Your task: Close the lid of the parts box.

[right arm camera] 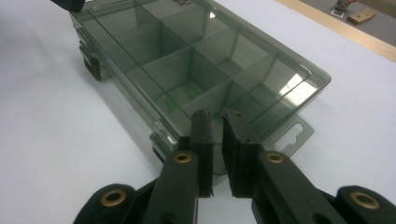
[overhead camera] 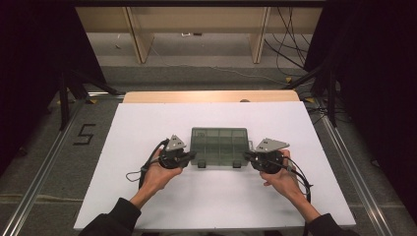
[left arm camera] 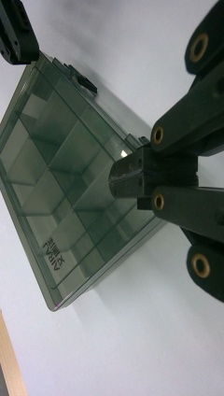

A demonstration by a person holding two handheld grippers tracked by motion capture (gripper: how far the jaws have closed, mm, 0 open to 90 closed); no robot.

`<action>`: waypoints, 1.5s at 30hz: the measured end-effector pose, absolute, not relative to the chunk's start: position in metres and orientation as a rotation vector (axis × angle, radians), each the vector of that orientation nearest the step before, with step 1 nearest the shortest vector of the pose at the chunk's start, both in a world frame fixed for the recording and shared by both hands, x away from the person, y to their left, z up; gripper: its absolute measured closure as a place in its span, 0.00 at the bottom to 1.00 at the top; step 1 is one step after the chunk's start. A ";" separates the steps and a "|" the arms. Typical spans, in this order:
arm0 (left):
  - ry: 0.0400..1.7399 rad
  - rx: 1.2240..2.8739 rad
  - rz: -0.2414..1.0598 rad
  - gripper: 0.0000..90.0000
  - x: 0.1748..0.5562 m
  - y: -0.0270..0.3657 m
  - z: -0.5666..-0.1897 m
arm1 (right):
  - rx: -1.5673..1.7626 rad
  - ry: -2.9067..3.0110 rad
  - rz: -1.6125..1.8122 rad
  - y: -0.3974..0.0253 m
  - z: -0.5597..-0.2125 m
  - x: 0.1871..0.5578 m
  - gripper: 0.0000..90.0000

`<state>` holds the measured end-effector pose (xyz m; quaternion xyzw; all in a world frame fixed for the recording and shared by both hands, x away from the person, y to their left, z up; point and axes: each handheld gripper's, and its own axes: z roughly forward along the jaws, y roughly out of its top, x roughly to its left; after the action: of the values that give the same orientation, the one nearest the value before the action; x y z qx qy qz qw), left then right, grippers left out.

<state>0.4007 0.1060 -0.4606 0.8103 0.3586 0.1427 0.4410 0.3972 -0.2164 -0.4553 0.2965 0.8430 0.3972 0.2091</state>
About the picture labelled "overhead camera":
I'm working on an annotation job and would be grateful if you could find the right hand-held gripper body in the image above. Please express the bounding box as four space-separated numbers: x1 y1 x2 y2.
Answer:
252 137 291 175

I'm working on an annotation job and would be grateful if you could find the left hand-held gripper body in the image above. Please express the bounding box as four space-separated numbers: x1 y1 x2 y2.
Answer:
158 134 192 170

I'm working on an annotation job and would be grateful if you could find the clear plastic compartment box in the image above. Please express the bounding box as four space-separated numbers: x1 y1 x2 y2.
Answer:
189 127 254 169

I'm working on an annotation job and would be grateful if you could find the person's right hand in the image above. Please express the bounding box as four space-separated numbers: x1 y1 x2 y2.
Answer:
260 149 301 200

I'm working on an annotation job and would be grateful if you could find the person's left hand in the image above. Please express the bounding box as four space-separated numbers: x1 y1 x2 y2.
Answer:
142 148 183 195

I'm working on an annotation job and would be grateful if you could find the white foam board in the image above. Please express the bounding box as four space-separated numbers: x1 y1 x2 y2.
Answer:
73 101 357 231

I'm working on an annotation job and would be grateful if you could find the light wooden table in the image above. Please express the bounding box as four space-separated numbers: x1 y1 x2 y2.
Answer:
122 89 301 104

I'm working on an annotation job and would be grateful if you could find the black tripod stand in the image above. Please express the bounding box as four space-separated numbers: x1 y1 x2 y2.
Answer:
282 62 339 128
58 69 121 132

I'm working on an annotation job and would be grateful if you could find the light wooden desk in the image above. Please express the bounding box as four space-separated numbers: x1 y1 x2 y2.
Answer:
74 6 325 65

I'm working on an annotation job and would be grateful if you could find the dark curtain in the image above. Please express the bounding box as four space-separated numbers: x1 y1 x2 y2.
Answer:
304 0 417 225
0 0 106 173

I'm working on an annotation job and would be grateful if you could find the left hand-held gripper cable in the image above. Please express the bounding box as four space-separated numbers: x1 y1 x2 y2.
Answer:
125 138 170 191

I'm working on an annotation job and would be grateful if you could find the hand-held gripper cable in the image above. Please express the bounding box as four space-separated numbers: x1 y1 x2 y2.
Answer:
125 138 170 191
276 155 315 205

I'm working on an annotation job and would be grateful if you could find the right hand-held gripper cable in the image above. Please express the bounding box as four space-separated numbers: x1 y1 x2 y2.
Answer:
276 155 315 205

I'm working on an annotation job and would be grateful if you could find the thin white floor cable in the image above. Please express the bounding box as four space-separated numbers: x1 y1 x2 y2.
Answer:
149 45 287 87

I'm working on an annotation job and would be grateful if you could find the aluminium floor rail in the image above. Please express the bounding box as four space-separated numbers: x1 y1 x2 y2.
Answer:
316 111 396 236
0 97 88 236

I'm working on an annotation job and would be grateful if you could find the bundle of black cables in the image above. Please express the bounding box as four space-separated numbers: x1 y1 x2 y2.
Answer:
263 7 313 77

